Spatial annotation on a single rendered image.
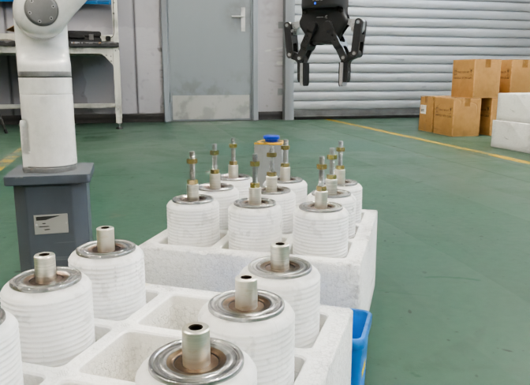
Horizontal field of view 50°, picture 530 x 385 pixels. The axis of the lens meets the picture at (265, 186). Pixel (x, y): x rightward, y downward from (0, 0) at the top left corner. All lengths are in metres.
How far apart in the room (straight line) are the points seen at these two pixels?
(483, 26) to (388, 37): 1.19
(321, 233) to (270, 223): 0.09
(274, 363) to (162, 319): 0.27
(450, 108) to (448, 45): 2.32
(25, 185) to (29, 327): 0.48
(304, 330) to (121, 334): 0.21
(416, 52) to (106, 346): 6.30
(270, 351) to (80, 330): 0.23
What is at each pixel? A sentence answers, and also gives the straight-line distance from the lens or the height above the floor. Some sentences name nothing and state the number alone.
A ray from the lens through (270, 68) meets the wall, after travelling 6.24.
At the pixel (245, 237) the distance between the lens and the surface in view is 0.98.
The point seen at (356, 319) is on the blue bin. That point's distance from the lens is 0.91.
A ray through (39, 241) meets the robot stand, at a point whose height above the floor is 0.18.
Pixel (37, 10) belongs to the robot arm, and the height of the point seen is 0.58.
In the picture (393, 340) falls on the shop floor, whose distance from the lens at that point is 1.10.
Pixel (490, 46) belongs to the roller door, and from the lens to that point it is 7.30.
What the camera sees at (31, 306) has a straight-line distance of 0.65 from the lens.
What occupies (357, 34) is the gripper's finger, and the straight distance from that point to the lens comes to 0.93.
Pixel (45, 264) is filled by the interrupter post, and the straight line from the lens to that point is 0.67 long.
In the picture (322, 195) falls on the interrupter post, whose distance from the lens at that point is 0.97.
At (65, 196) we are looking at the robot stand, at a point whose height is 0.26.
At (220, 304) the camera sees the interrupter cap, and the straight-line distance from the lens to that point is 0.57.
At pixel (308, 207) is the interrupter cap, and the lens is 0.97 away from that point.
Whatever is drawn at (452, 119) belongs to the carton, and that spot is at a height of 0.13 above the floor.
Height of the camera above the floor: 0.47
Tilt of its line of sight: 11 degrees down
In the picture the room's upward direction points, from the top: straight up
